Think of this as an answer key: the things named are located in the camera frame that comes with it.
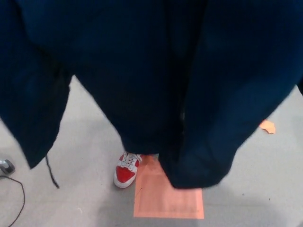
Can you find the red white right sneaker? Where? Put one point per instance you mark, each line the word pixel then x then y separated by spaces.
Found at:
pixel 124 175

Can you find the orange paper scrap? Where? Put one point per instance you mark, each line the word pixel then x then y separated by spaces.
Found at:
pixel 268 127

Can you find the orange floor mat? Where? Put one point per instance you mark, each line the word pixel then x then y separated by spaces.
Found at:
pixel 165 203

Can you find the grey floor device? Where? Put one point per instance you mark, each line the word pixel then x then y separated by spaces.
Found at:
pixel 6 166

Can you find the dark teal coat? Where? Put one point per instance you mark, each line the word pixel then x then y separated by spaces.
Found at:
pixel 142 71

